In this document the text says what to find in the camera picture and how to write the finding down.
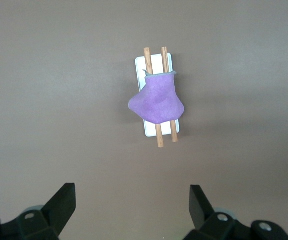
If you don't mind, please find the purple and grey towel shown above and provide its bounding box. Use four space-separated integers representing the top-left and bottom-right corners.
128 69 185 125

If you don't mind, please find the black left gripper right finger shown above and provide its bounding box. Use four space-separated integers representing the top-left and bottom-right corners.
189 184 252 240

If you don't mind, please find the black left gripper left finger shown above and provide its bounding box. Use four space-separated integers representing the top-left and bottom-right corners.
0 182 77 240

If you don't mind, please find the white rack with wooden rods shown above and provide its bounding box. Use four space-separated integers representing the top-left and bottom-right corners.
134 46 180 149

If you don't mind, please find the brown table mat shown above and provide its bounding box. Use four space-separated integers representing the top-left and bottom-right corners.
0 0 288 240

